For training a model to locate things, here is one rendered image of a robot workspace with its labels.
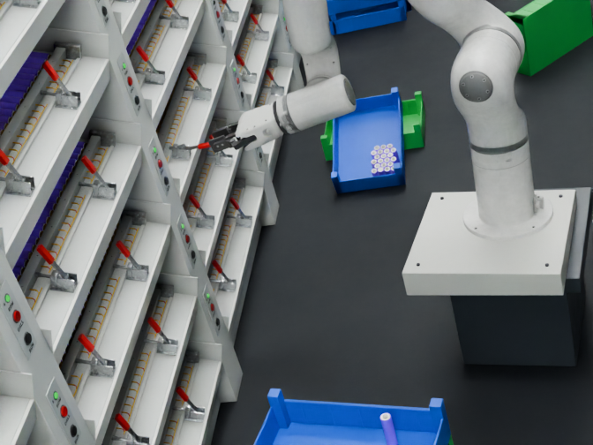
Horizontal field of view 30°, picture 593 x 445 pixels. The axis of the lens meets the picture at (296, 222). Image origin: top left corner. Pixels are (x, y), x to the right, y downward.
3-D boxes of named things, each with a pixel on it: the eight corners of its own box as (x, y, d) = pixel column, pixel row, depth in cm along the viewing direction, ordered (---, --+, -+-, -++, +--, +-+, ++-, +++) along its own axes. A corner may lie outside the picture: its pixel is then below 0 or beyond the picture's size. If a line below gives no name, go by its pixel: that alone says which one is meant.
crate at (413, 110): (425, 112, 345) (421, 90, 340) (424, 147, 329) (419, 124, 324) (332, 126, 352) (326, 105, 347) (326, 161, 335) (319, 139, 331)
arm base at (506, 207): (556, 191, 241) (549, 116, 232) (550, 239, 226) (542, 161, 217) (469, 194, 247) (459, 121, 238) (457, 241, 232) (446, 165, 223)
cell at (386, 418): (399, 440, 180) (392, 411, 177) (396, 448, 179) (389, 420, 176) (388, 439, 181) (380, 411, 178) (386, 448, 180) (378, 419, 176)
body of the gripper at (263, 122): (290, 141, 238) (245, 157, 242) (296, 116, 246) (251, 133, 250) (275, 113, 234) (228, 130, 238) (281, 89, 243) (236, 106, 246)
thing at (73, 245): (141, 163, 221) (140, 104, 213) (55, 375, 173) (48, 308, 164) (42, 152, 222) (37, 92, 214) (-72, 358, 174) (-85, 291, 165)
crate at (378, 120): (406, 184, 315) (401, 168, 308) (336, 193, 319) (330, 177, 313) (402, 103, 332) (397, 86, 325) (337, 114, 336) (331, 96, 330)
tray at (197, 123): (225, 79, 288) (226, 46, 282) (179, 214, 239) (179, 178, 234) (149, 70, 289) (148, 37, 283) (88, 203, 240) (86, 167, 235)
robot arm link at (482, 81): (533, 125, 230) (521, 18, 218) (516, 170, 215) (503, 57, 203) (476, 126, 234) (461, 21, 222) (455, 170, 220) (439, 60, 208)
